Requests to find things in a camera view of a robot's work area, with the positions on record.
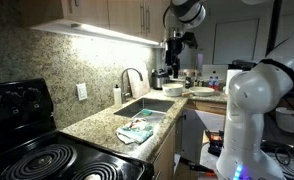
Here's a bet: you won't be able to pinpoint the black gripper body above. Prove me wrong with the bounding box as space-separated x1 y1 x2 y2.
164 36 185 67

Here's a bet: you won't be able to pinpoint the teal and white cloth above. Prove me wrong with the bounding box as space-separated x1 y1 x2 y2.
115 118 155 145

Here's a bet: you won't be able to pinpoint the white deep bowl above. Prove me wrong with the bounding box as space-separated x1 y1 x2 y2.
161 83 184 98

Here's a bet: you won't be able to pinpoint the white shallow plate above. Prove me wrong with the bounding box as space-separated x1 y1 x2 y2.
188 86 216 98

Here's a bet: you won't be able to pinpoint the white laptop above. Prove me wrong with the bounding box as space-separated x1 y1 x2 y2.
201 64 229 81

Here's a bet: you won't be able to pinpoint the wooden cutting board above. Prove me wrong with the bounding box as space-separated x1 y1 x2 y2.
126 63 151 99

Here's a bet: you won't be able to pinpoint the wooden drawer front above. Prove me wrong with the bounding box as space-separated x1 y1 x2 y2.
185 99 228 116

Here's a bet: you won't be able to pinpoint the steel sink basin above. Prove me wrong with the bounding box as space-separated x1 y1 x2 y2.
113 97 176 122

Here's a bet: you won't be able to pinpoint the steel gooseneck faucet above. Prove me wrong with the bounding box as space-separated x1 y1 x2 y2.
120 67 144 104

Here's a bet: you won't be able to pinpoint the white soap bottle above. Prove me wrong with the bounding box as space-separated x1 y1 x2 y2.
113 83 123 108

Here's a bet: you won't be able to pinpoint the orange and black toolbox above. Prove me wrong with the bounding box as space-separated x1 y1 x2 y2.
206 130 225 156

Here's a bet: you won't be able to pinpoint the wooden lower cabinet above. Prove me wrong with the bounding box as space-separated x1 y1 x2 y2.
151 124 178 180

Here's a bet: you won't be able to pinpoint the under-cabinet light strip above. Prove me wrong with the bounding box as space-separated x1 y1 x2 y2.
30 18 161 48

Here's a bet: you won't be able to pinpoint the wooden upper cabinets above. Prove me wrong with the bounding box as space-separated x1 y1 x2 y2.
20 0 171 43

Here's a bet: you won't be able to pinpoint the black vertical pole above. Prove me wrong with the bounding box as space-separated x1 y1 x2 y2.
265 0 283 56

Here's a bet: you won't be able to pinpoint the white round pot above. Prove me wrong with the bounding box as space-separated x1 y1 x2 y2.
275 106 294 134

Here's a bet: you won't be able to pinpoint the small coil burner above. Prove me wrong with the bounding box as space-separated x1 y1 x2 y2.
71 161 121 180

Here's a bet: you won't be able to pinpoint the black stove knob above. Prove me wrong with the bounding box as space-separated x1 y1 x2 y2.
23 88 43 104
0 90 21 108

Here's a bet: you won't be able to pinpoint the large coil burner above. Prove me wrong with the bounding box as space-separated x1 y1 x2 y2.
0 143 78 180

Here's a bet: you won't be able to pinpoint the black electric stove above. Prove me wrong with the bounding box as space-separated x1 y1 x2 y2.
0 78 155 180

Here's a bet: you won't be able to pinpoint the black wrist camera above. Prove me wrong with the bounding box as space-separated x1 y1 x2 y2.
181 31 199 50

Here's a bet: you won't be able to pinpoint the metal cabinet handle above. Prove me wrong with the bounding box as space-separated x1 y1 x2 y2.
146 4 151 33
140 3 145 33

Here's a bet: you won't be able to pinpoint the white wall outlet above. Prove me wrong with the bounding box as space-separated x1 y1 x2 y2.
76 82 88 102

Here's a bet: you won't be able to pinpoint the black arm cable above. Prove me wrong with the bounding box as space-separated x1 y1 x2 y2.
258 58 294 168

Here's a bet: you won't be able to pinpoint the black cable bundle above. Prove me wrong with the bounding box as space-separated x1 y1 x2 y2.
260 141 294 178

